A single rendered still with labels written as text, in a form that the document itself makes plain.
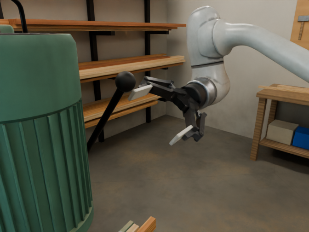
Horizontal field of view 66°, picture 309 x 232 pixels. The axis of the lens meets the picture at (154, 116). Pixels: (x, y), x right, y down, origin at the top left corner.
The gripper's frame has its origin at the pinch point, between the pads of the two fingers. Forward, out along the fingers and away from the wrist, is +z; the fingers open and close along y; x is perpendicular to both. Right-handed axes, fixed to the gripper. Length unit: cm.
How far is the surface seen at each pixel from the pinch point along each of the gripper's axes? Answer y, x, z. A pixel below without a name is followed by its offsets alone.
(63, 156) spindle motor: 0.0, 1.8, 23.7
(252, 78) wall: 8, -61, -307
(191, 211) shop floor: -45, -131, -120
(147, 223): -17.2, -36.2, -7.2
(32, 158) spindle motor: 1.2, 2.5, 27.4
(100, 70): 123, -118, -144
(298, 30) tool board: 9, 16, -299
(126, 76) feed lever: 4.6, 9.7, 11.1
